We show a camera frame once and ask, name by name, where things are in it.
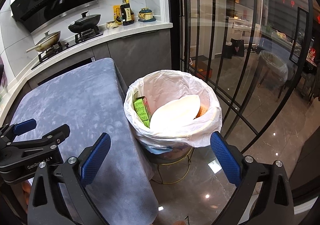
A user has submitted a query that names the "red instant noodle cup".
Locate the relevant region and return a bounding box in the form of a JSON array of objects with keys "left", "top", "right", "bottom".
[{"left": 150, "top": 95, "right": 201, "bottom": 131}]

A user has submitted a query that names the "green carton box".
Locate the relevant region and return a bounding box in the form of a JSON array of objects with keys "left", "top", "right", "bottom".
[{"left": 133, "top": 96, "right": 151, "bottom": 127}]

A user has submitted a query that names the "trash bin with white bag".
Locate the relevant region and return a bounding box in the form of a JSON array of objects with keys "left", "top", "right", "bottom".
[{"left": 124, "top": 70, "right": 222, "bottom": 155}]

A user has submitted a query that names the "person's left hand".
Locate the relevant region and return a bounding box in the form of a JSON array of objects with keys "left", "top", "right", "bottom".
[{"left": 21, "top": 181, "right": 31, "bottom": 213}]

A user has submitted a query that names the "purple hanging towel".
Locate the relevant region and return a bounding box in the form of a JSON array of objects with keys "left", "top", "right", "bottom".
[{"left": 0, "top": 58, "right": 8, "bottom": 88}]

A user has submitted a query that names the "blue plush table cloth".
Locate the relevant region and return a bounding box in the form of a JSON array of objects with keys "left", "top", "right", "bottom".
[{"left": 12, "top": 58, "right": 158, "bottom": 224}]

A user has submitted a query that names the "beige wok with lid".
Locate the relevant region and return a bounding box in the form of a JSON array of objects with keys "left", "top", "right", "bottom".
[{"left": 26, "top": 31, "right": 61, "bottom": 53}]

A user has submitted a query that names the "black gas stove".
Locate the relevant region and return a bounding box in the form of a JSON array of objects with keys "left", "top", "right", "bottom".
[{"left": 31, "top": 26, "right": 103, "bottom": 70}]

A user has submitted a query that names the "black wok with lid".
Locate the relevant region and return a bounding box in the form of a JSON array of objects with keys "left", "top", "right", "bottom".
[{"left": 68, "top": 11, "right": 101, "bottom": 34}]

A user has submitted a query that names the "yellow food package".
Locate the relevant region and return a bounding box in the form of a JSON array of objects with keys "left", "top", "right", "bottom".
[{"left": 113, "top": 5, "right": 122, "bottom": 25}]

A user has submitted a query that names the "dark soy sauce bottle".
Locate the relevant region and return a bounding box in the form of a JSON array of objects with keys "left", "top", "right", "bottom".
[{"left": 120, "top": 0, "right": 135, "bottom": 26}]

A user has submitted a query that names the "blue yellow spice jar set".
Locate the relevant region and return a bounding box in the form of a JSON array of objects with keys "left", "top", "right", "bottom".
[{"left": 138, "top": 7, "right": 156, "bottom": 22}]

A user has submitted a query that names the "gold wire bin stand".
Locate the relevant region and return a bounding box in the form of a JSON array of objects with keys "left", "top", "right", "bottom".
[{"left": 147, "top": 146, "right": 194, "bottom": 185}]

